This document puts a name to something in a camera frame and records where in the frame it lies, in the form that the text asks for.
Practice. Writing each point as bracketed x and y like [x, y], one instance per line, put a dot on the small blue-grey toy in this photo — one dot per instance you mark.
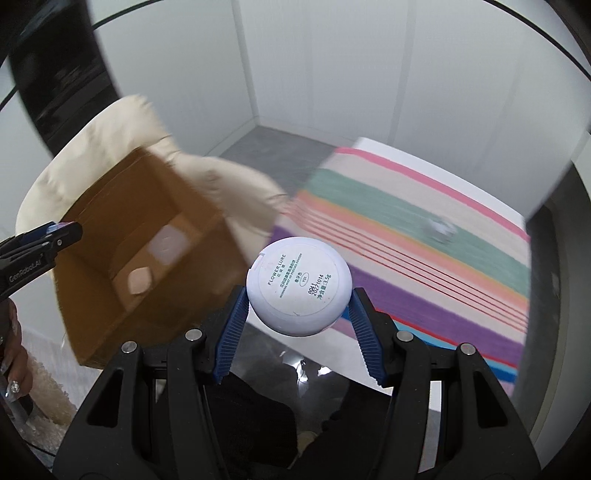
[439, 228]

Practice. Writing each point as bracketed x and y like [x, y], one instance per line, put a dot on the clear square plastic lid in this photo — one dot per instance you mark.
[168, 244]

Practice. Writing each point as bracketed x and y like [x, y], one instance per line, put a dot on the black glossy panel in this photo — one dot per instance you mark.
[55, 83]

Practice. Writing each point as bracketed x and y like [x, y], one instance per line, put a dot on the beige powder puff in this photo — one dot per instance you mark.
[139, 280]

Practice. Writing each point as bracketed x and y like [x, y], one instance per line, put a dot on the cream padded chair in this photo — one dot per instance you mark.
[231, 189]

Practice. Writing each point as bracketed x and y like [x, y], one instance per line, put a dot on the brown cardboard box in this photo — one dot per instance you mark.
[92, 221]

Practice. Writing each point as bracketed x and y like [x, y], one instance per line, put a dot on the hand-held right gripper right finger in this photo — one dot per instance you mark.
[364, 337]

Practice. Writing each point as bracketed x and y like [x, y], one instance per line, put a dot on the striped multicolour cloth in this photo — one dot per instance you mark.
[415, 286]

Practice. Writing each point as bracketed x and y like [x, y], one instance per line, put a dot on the person's left hand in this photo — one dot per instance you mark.
[16, 364]

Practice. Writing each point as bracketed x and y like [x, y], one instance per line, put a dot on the white round compact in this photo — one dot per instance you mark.
[300, 286]

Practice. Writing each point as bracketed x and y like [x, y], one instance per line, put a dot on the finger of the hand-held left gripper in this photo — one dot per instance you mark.
[32, 233]
[64, 235]

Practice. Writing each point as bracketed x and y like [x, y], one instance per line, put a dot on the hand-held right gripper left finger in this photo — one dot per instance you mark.
[233, 327]

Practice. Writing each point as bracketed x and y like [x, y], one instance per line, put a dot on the beige fuzzy rug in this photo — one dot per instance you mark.
[51, 397]

